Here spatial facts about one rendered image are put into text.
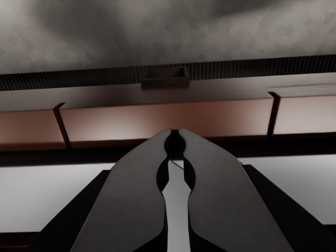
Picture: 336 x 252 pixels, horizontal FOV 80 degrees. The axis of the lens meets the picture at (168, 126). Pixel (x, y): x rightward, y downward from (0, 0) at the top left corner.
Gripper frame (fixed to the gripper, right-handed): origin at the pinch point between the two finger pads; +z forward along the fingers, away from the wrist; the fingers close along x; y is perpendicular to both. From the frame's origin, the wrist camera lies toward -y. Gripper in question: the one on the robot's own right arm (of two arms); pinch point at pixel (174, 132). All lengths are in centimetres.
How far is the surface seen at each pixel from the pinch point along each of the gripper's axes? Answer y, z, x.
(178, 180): 6.7, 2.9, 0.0
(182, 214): 11.3, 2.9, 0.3
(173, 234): 14.4, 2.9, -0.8
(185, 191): 8.1, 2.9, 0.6
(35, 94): 0.0, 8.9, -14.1
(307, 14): -5.2, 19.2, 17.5
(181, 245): 16.5, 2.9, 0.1
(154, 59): -0.8, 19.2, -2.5
